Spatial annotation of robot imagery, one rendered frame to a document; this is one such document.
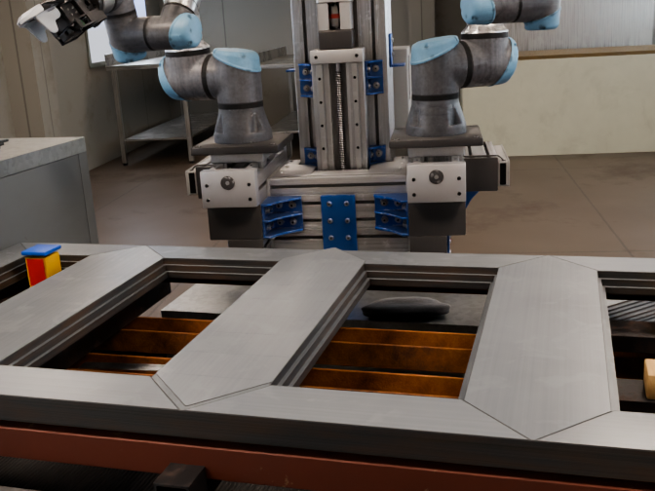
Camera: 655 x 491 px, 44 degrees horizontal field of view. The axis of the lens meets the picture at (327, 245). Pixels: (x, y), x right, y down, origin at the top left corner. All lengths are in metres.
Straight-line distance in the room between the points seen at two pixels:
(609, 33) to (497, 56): 6.68
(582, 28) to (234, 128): 6.85
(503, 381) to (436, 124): 1.00
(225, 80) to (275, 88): 8.27
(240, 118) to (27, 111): 5.03
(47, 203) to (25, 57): 4.79
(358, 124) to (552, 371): 1.13
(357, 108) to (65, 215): 0.83
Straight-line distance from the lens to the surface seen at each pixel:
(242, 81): 2.08
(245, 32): 10.39
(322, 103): 2.15
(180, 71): 2.15
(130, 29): 1.91
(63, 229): 2.30
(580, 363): 1.20
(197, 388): 1.16
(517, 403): 1.08
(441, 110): 2.03
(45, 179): 2.24
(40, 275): 1.87
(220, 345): 1.29
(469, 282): 1.61
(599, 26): 8.73
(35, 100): 6.99
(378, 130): 2.25
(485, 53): 2.08
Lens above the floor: 1.34
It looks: 16 degrees down
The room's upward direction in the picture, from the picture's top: 3 degrees counter-clockwise
